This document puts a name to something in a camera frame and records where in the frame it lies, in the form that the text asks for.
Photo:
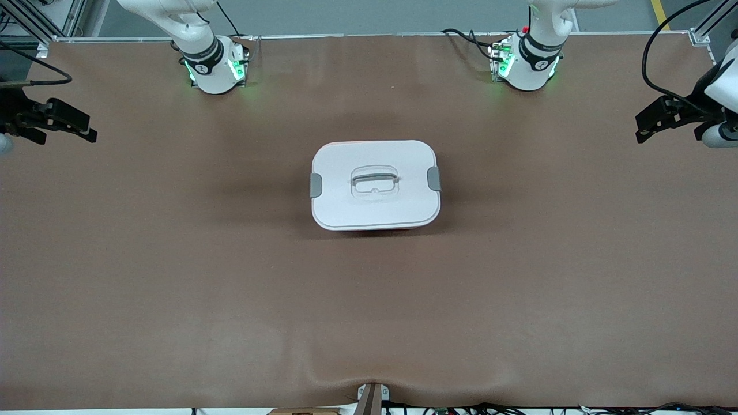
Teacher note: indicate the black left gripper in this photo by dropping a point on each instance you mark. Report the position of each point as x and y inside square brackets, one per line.
[698, 109]

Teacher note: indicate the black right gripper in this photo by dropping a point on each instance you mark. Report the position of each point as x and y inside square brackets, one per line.
[12, 113]

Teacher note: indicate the white box lid grey latches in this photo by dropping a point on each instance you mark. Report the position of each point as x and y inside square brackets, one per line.
[375, 204]

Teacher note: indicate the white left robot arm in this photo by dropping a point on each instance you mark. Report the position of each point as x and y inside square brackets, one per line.
[530, 63]

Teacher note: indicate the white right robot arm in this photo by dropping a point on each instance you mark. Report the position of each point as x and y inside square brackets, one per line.
[213, 75]

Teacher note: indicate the metal table clamp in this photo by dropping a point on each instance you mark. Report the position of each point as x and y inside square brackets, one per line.
[372, 400]

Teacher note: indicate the aluminium frame profile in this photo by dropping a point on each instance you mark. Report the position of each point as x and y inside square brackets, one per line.
[706, 26]
[34, 23]

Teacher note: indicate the metal table edge rail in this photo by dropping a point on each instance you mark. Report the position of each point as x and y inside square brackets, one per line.
[375, 34]

